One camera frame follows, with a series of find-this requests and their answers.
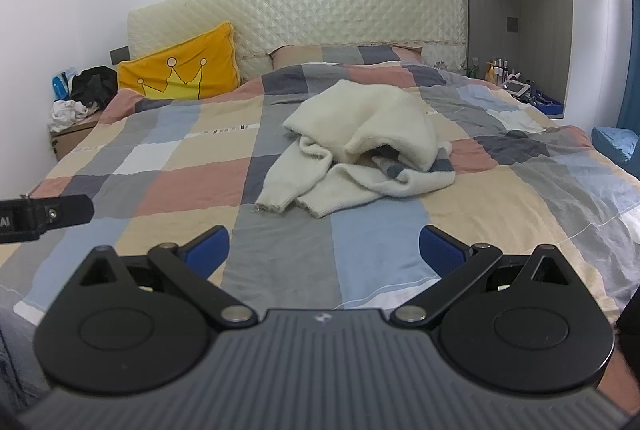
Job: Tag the white tablet device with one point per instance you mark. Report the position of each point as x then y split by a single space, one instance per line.
516 89

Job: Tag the plaid bed pillow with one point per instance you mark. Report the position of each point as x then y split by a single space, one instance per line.
356 54

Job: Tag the cream quilted headboard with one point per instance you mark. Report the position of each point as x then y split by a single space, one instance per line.
438 28

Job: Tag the yellow crown pillow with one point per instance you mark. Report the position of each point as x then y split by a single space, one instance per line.
200 68

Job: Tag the blue fabric bundle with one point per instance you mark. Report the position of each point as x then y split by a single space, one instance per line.
620 146

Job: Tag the dark wall switch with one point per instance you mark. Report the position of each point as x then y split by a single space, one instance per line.
119 55
512 24

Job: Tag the blue plastic bag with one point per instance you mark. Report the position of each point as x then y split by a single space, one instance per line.
62 83

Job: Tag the blue tray of items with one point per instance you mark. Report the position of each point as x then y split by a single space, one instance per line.
545 104

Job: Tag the wooden nightstand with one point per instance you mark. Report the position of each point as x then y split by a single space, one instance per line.
62 143

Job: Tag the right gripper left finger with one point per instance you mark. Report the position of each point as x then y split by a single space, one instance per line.
126 324

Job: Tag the black clothing pile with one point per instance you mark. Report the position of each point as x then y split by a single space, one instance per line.
94 87

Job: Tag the white fluffy striped sweater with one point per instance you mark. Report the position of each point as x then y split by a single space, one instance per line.
354 144

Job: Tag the patchwork plaid duvet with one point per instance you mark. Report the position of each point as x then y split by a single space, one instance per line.
167 170

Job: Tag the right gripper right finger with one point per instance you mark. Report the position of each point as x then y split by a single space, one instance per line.
516 323

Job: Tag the dark wall switch right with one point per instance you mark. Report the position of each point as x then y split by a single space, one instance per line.
512 24

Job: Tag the blue curtain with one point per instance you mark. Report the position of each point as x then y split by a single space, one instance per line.
629 117

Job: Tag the dark wall switch left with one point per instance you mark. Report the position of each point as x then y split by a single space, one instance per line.
119 55

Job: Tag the white crumpled cloth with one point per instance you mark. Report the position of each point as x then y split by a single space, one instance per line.
67 113

